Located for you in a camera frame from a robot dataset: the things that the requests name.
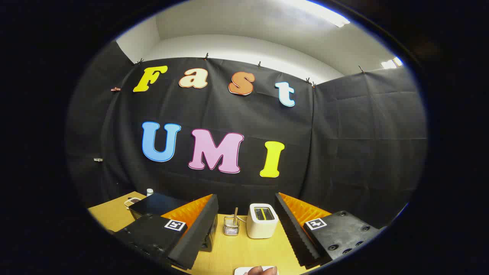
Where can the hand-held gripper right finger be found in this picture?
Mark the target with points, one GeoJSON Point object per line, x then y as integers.
{"type": "Point", "coordinates": [292, 233]}

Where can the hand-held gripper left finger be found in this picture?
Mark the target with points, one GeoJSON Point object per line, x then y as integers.
{"type": "Point", "coordinates": [198, 233]}

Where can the black toaster oven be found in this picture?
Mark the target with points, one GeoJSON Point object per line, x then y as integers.
{"type": "Point", "coordinates": [156, 204]}

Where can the white square cherry-print plate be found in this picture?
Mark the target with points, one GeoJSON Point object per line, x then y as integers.
{"type": "Point", "coordinates": [240, 271]}

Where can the white slot toaster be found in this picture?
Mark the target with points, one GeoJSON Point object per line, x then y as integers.
{"type": "Point", "coordinates": [261, 227]}

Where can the wooden stick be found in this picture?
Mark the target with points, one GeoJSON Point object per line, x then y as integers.
{"type": "Point", "coordinates": [235, 214]}

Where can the small white-capped bottle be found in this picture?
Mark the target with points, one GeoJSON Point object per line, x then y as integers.
{"type": "Point", "coordinates": [149, 192]}

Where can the small white dish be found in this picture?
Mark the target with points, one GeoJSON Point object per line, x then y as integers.
{"type": "Point", "coordinates": [132, 201]}

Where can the small ceiling light panel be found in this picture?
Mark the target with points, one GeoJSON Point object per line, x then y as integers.
{"type": "Point", "coordinates": [392, 63]}

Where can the long ceiling light panel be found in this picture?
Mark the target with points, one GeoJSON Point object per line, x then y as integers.
{"type": "Point", "coordinates": [324, 11]}

